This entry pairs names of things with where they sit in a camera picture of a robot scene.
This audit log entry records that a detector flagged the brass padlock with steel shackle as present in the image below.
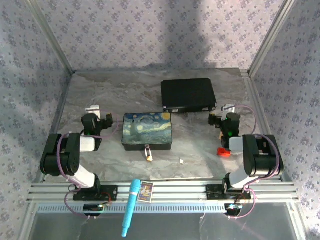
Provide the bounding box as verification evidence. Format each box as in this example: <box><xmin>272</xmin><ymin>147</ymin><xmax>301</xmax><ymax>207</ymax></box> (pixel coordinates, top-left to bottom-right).
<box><xmin>144</xmin><ymin>144</ymin><xmax>154</xmax><ymax>162</ymax></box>

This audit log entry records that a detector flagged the red block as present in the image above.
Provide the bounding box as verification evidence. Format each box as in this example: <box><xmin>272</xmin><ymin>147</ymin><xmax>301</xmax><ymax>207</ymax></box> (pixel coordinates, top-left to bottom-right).
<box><xmin>216</xmin><ymin>147</ymin><xmax>232</xmax><ymax>158</ymax></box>

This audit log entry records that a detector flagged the black hard case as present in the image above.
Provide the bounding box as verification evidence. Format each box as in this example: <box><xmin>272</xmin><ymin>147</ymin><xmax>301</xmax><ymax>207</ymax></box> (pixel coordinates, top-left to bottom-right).
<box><xmin>160</xmin><ymin>77</ymin><xmax>218</xmax><ymax>114</ymax></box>

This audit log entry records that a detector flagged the starry night painted box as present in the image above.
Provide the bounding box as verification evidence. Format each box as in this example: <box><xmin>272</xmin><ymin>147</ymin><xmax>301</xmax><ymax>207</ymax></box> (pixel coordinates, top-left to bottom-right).
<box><xmin>121</xmin><ymin>112</ymin><xmax>174</xmax><ymax>152</ymax></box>

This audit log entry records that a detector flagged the colourful printed card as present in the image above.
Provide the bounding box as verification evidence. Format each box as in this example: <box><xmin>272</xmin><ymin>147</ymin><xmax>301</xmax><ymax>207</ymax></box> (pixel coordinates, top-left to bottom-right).
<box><xmin>137</xmin><ymin>181</ymin><xmax>155</xmax><ymax>204</ymax></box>

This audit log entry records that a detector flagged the blue toy microphone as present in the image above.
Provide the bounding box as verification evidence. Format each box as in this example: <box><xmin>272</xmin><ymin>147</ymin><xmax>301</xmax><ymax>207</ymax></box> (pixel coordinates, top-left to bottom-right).
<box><xmin>121</xmin><ymin>178</ymin><xmax>142</xmax><ymax>238</ymax></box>

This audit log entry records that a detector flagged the black left controller board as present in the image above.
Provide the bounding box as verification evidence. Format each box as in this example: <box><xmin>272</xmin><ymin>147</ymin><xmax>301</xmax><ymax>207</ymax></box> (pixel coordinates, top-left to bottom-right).
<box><xmin>83</xmin><ymin>203</ymin><xmax>104</xmax><ymax>212</ymax></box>

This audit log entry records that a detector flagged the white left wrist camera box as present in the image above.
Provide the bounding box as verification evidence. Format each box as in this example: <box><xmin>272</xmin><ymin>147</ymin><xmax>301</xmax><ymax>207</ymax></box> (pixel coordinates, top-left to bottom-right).
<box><xmin>85</xmin><ymin>105</ymin><xmax>101</xmax><ymax>118</ymax></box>

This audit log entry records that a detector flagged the aluminium frame side rail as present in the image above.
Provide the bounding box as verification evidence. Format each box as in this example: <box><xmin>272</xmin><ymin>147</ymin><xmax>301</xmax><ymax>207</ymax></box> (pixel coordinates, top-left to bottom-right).
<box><xmin>240</xmin><ymin>69</ymin><xmax>294</xmax><ymax>183</ymax></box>
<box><xmin>34</xmin><ymin>71</ymin><xmax>74</xmax><ymax>184</ymax></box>

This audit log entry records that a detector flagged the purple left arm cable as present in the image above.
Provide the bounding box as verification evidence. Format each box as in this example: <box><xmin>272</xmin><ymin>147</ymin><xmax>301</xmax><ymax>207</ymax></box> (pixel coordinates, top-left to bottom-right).
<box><xmin>56</xmin><ymin>111</ymin><xmax>120</xmax><ymax>221</ymax></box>

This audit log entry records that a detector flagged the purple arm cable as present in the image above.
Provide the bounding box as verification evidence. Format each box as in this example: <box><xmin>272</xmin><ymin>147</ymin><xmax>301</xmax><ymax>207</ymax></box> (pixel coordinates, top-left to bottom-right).
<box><xmin>225</xmin><ymin>104</ymin><xmax>280</xmax><ymax>221</ymax></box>
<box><xmin>56</xmin><ymin>111</ymin><xmax>120</xmax><ymax>221</ymax></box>

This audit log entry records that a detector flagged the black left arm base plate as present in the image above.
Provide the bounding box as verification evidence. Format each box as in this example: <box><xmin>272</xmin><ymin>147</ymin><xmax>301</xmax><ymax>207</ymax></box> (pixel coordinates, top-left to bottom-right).
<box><xmin>72</xmin><ymin>184</ymin><xmax>119</xmax><ymax>202</ymax></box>

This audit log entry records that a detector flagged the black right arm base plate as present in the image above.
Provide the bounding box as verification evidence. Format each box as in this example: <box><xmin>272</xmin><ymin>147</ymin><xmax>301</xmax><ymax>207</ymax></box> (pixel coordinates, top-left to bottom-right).
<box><xmin>206</xmin><ymin>184</ymin><xmax>252</xmax><ymax>201</ymax></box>

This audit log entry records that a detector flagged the aluminium frame cross rail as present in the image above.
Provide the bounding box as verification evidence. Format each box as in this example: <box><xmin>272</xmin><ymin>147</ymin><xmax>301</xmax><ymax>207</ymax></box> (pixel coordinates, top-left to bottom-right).
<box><xmin>26</xmin><ymin>180</ymin><xmax>300</xmax><ymax>202</ymax></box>

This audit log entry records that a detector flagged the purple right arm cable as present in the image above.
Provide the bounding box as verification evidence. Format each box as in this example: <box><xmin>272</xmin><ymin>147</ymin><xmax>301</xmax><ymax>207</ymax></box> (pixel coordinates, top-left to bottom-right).
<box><xmin>225</xmin><ymin>104</ymin><xmax>280</xmax><ymax>221</ymax></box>

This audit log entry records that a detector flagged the aluminium frame post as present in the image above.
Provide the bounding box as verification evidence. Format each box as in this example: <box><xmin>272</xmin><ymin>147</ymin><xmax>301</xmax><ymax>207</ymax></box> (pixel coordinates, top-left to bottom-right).
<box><xmin>248</xmin><ymin>0</ymin><xmax>298</xmax><ymax>76</ymax></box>
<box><xmin>26</xmin><ymin>0</ymin><xmax>75</xmax><ymax>75</ymax></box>

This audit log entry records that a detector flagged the grey slotted cable duct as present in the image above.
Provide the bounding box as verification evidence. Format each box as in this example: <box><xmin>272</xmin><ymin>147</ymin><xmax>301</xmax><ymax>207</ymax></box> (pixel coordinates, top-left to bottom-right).
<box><xmin>36</xmin><ymin>202</ymin><xmax>294</xmax><ymax>214</ymax></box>

